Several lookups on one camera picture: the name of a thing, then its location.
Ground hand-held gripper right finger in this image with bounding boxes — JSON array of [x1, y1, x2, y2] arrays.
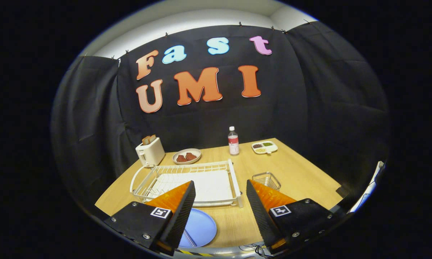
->
[[246, 179, 346, 255]]

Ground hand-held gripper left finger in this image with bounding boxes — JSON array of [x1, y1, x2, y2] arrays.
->
[[104, 181, 196, 256]]

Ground light blue plate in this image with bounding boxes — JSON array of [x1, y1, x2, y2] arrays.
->
[[178, 208, 217, 249]]

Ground spoon with checkered handle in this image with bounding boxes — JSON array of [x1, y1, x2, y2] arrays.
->
[[182, 230, 197, 248]]

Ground metal wire basket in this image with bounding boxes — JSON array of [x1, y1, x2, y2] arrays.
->
[[252, 172, 282, 191]]

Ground white wire dish rack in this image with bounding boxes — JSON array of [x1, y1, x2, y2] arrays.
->
[[130, 159, 244, 208]]

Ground beige plate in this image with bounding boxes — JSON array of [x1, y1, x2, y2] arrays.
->
[[172, 148, 202, 165]]

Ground white divided dish with beans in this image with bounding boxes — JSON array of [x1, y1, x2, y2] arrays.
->
[[252, 141, 278, 154]]

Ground yellow black striped tape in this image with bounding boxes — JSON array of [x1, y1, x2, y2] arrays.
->
[[175, 249, 216, 258]]

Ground white toaster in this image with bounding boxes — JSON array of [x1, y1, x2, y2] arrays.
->
[[135, 137, 166, 168]]

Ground clear bottle with red label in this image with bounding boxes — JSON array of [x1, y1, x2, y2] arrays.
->
[[228, 126, 240, 156]]

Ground white board edge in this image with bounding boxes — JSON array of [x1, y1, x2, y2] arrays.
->
[[349, 161, 385, 213]]

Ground black cable bundle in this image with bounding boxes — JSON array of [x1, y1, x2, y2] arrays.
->
[[238, 244, 274, 259]]

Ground white toaster cable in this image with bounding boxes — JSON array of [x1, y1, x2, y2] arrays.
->
[[130, 164, 155, 193]]

